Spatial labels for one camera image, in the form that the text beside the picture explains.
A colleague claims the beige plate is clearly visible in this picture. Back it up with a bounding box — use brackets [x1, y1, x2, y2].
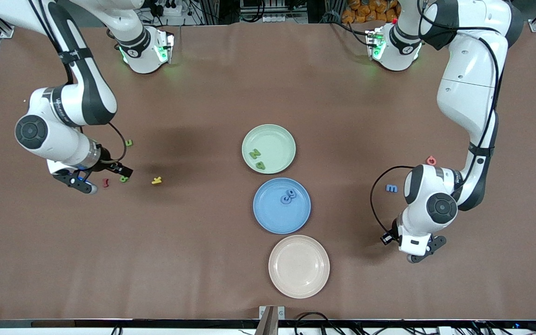
[268, 234, 331, 299]

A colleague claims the blue plate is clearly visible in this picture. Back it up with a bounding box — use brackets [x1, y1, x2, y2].
[253, 177, 312, 235]

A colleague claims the brown table cover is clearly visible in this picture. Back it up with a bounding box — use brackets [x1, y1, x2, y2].
[0, 21, 536, 322]

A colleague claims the green plate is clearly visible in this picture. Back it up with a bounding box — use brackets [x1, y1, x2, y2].
[242, 124, 296, 175]

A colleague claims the orange mesh bag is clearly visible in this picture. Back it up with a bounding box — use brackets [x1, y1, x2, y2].
[342, 0, 400, 24]

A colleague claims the long white power strip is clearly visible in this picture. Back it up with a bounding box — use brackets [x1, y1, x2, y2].
[262, 13, 308, 24]

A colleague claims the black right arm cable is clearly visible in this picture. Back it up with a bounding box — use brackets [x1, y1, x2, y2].
[26, 0, 127, 164]

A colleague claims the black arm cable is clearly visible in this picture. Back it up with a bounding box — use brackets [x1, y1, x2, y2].
[370, 0, 501, 235]
[26, 0, 127, 164]

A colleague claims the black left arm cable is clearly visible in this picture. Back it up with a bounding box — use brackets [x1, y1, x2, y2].
[370, 0, 501, 235]

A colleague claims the grey metal bracket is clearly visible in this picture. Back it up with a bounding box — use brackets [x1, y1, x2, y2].
[259, 305, 286, 322]

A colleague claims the brown vertical post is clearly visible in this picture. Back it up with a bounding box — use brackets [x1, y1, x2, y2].
[255, 306, 279, 335]

